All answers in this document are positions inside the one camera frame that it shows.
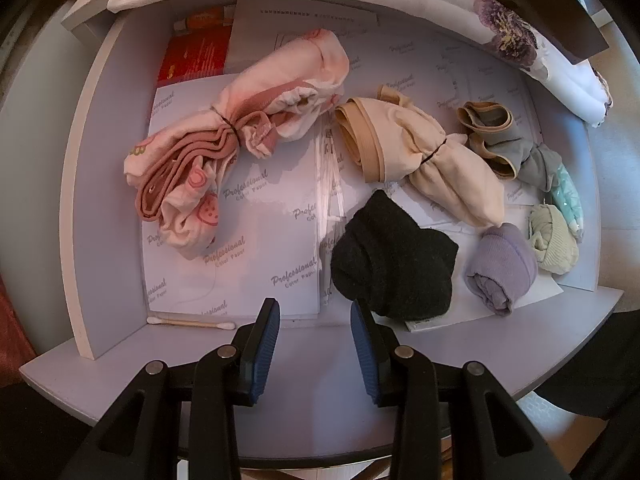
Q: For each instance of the black tin box gold inside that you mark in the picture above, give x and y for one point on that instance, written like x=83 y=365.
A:
x=550 y=5

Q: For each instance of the pink printed underwear bundle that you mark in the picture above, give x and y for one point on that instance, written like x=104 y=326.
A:
x=280 y=85

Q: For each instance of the grey beige-trimmed underwear bundle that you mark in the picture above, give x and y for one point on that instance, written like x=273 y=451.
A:
x=505 y=147

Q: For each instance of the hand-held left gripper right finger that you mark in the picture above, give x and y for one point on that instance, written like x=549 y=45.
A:
x=362 y=355

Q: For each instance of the cotton swab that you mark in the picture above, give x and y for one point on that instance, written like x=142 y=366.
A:
x=190 y=322

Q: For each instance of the person's black-clad right leg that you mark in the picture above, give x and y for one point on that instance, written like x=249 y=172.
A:
x=600 y=360

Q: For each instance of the purple sock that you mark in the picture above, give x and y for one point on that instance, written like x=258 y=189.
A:
x=500 y=265

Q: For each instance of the orange tube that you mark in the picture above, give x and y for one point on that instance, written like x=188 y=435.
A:
x=205 y=19

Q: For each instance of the light green sock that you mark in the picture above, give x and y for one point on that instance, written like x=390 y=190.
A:
x=550 y=240

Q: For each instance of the teal cloth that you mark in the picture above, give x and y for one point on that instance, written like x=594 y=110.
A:
x=567 y=195

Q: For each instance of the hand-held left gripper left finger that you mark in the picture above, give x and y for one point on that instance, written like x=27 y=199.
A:
x=267 y=355

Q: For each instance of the white text document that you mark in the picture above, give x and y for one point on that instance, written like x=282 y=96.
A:
x=450 y=324

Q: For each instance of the grey paper sheet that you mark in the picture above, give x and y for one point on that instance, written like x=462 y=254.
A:
x=300 y=25

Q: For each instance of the white bed frame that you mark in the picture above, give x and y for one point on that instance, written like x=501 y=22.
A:
x=30 y=160

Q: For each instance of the red booklet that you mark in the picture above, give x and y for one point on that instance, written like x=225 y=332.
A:
x=195 y=55

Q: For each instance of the spread of printed glossy paper sheets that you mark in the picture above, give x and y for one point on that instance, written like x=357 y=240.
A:
x=260 y=240

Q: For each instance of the beige underwear bundle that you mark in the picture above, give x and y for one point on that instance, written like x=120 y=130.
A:
x=450 y=180

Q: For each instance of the black sock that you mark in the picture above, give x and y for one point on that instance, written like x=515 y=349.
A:
x=395 y=260

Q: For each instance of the grey nightstand drawer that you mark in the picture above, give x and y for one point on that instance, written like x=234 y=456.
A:
x=310 y=420

